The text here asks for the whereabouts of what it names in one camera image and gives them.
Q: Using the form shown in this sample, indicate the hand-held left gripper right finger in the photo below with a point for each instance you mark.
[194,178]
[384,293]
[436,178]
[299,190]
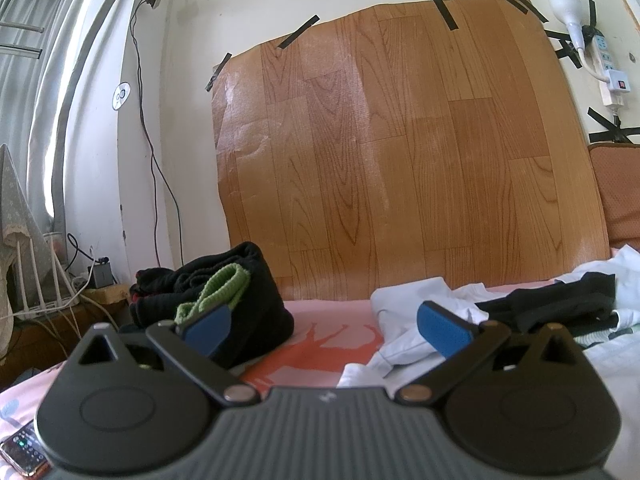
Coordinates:
[442,330]

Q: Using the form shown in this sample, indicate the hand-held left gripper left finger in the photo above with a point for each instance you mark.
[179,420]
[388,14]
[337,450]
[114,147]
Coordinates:
[207,330]

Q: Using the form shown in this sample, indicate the black clothes pile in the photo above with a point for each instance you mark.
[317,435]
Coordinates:
[265,305]

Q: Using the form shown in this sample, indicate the black garment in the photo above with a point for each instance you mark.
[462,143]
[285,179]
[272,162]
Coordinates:
[560,300]

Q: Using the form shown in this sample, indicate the green garment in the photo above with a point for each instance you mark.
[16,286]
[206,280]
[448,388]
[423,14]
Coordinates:
[220,285]

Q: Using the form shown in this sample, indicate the pink printed bed sheet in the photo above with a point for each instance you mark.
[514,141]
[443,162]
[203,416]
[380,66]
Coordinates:
[325,310]

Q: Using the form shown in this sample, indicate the black power adapter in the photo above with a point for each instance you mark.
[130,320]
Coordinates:
[101,274]

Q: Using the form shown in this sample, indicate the white router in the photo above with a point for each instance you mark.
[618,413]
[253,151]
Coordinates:
[45,305]

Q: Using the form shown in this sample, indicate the wooden nightstand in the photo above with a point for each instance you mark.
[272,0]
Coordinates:
[30,345]

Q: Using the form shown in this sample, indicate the wood-pattern vinyl sheet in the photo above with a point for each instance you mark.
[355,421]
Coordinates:
[400,135]

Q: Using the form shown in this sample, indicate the smartphone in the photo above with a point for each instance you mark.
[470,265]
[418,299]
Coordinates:
[22,452]

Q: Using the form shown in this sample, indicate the brown cushion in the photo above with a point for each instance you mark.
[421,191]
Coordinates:
[620,195]

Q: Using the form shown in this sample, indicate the grey dotted towel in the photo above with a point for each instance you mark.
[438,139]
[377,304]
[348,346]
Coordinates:
[17,200]

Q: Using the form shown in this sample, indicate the compact disc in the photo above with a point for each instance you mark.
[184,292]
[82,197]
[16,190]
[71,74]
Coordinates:
[121,96]

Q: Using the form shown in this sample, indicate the crossed black tape strips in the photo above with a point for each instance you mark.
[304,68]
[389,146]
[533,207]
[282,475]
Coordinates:
[567,52]
[612,132]

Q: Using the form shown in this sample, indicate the white curtain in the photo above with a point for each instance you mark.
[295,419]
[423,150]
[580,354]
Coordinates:
[50,85]

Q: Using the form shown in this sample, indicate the white power strip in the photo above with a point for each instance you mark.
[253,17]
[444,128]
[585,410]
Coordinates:
[607,65]

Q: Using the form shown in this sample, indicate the metal window grille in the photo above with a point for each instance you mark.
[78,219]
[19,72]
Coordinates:
[25,50]

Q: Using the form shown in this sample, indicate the white lamp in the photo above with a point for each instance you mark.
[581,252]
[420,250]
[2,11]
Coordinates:
[565,7]

